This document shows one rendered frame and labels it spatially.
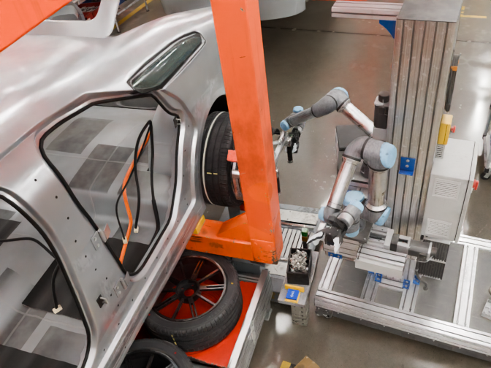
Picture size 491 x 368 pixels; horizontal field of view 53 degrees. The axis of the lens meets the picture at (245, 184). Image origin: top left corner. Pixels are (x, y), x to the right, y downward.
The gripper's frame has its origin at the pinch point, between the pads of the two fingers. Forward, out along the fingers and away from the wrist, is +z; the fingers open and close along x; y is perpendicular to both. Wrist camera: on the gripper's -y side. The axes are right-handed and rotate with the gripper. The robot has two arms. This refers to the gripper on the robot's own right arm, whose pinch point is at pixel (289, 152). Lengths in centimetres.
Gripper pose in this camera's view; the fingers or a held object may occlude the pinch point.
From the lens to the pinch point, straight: 348.5
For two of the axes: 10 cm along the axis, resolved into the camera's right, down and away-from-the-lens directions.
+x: 9.5, 1.2, -3.0
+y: -1.2, -7.4, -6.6
